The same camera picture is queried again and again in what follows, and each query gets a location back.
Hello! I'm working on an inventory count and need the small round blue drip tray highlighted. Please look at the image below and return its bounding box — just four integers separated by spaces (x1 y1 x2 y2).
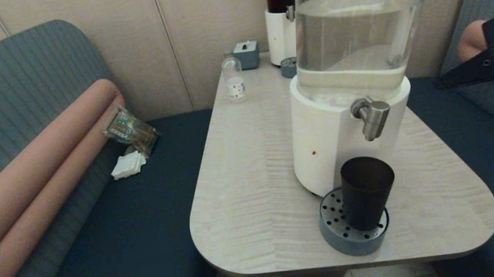
278 56 299 80

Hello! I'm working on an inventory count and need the black plastic cup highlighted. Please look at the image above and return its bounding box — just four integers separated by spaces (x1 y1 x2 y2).
335 151 404 235

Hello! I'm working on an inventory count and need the silver metal dispenser tap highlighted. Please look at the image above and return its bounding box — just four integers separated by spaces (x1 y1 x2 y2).
348 92 395 144

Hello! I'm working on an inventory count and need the clear plastic bottle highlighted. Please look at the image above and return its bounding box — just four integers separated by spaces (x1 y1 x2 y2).
219 49 248 105

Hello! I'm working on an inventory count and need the round blue perforated drip tray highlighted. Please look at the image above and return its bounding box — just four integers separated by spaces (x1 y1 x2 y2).
313 179 394 262

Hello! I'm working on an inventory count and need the clear plastic snack packet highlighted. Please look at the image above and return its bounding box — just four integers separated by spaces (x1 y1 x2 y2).
98 100 163 164

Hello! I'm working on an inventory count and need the dark drink dispenser white base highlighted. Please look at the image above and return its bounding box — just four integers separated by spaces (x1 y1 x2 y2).
259 0 329 68

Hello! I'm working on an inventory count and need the small blue tissue box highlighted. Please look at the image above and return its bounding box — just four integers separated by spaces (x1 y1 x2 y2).
231 39 262 72

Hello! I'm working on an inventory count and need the white paper napkin stack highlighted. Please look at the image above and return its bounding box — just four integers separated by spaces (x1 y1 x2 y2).
108 149 149 182

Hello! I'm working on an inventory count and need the clear water dispenser white base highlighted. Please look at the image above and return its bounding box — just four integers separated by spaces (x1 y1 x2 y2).
264 0 477 203

